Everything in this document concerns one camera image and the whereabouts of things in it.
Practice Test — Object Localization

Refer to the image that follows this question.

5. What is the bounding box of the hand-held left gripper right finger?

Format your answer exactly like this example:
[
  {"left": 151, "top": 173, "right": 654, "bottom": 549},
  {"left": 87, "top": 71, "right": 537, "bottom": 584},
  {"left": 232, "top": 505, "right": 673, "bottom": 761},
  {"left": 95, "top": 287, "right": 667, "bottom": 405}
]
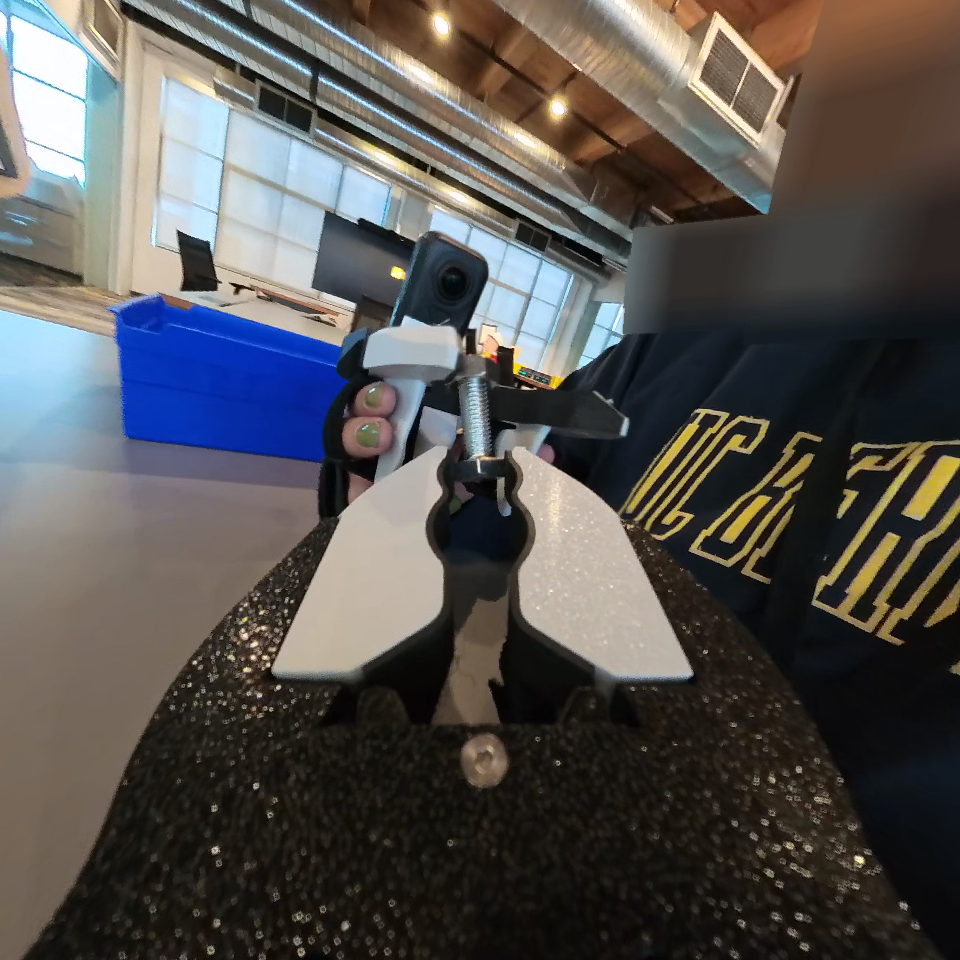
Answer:
[{"left": 504, "top": 447, "right": 694, "bottom": 725}]

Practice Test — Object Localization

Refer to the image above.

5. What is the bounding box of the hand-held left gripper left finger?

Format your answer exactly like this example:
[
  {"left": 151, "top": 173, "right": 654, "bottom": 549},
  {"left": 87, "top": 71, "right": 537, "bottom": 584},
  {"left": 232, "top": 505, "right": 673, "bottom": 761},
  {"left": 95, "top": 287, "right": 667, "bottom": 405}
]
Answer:
[{"left": 270, "top": 446, "right": 457, "bottom": 725}]

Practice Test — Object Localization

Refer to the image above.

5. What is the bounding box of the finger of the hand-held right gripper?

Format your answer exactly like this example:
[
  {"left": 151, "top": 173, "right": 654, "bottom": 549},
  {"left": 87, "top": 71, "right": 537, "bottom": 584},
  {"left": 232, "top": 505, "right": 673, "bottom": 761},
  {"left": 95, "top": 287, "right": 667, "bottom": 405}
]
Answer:
[
  {"left": 491, "top": 386, "right": 630, "bottom": 442},
  {"left": 362, "top": 316, "right": 466, "bottom": 376}
]

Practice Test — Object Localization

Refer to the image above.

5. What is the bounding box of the silver bolt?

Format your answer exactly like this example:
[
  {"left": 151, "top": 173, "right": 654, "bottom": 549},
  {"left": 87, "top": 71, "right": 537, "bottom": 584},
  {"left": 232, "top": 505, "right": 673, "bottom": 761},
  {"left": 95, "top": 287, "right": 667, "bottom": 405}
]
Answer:
[{"left": 452, "top": 375, "right": 515, "bottom": 483}]

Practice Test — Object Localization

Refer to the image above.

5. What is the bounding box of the blue plastic bin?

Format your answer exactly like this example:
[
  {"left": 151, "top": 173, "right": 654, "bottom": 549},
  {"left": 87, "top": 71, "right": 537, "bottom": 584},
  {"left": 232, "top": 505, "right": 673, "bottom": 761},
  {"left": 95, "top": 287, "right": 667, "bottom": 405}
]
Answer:
[{"left": 107, "top": 294, "right": 355, "bottom": 464}]

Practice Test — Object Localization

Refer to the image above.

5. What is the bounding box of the person's right hand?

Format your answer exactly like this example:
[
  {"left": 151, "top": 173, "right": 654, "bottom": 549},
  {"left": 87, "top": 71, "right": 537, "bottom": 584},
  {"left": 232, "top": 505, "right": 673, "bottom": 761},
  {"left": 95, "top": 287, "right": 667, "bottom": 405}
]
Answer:
[{"left": 339, "top": 381, "right": 400, "bottom": 513}]

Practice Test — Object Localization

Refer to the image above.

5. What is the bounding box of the black monitor screen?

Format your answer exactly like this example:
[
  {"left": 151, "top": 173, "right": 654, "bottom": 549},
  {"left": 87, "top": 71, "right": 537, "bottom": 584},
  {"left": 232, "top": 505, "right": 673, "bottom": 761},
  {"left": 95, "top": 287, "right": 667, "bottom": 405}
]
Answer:
[{"left": 309, "top": 211, "right": 420, "bottom": 310}]

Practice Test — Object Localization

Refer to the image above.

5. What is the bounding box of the black office chair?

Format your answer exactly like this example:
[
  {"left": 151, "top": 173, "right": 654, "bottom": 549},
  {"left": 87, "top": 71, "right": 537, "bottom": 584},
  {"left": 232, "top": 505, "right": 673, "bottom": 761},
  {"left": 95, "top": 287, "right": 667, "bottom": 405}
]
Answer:
[{"left": 176, "top": 230, "right": 224, "bottom": 295}]

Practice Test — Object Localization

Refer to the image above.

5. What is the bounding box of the person's navy sweatshirt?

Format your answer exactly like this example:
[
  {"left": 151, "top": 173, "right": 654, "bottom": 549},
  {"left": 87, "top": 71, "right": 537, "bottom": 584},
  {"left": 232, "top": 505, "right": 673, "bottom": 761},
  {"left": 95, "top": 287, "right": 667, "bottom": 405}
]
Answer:
[{"left": 555, "top": 330, "right": 960, "bottom": 960}]

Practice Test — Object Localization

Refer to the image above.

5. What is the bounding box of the white vent grille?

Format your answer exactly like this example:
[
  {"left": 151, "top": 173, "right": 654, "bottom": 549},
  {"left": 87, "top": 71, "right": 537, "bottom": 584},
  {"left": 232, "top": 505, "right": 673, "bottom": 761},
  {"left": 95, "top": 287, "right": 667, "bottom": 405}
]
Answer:
[{"left": 688, "top": 13, "right": 790, "bottom": 149}]

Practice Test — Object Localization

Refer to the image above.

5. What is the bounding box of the silver ventilation duct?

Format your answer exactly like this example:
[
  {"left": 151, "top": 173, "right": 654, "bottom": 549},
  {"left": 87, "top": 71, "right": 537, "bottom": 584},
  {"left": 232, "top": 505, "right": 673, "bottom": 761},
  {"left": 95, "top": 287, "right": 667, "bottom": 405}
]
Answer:
[
  {"left": 495, "top": 0, "right": 775, "bottom": 217},
  {"left": 213, "top": 63, "right": 635, "bottom": 262}
]

